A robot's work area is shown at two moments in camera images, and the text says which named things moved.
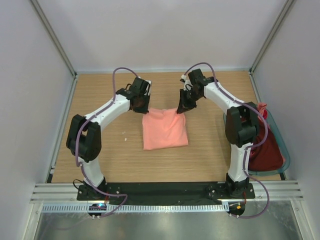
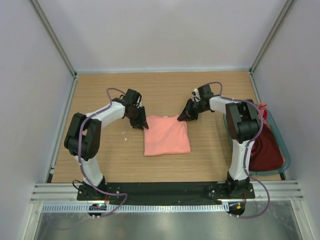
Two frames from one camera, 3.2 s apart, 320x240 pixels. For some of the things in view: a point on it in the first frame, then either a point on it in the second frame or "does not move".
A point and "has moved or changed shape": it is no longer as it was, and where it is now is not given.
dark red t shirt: x=268 y=156 does not move
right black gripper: x=185 y=106 to x=187 y=114
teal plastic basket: x=276 y=131 does not move
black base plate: x=169 y=191 does not move
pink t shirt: x=164 y=128 has moved or changed shape
